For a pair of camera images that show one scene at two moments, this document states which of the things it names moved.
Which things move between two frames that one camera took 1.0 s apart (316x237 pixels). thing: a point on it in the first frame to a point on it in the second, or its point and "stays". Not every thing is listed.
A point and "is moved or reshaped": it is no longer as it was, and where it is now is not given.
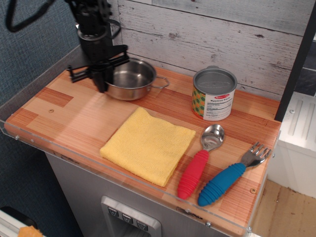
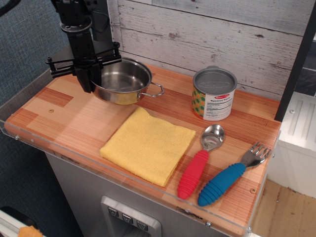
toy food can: (213, 91) stays
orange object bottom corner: (29, 231) stays
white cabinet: (294, 165) stays
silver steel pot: (132, 79) is moved or reshaped
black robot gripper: (100, 56) to (82, 51)
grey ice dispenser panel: (120, 220) stays
